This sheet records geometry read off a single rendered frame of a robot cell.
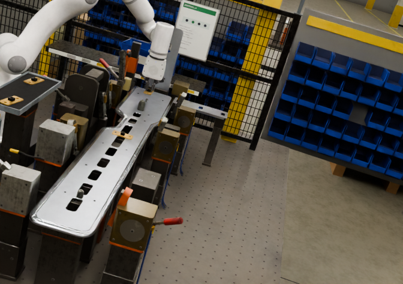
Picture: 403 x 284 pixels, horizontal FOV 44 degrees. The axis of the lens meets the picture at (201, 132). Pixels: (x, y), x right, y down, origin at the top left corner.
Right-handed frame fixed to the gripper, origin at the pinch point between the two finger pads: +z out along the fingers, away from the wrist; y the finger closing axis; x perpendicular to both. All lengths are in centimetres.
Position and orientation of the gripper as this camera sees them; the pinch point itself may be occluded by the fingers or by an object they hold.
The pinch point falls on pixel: (150, 86)
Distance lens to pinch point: 244.7
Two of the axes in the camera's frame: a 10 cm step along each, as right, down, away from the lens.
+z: -2.7, 8.9, 3.6
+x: 1.0, -3.5, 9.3
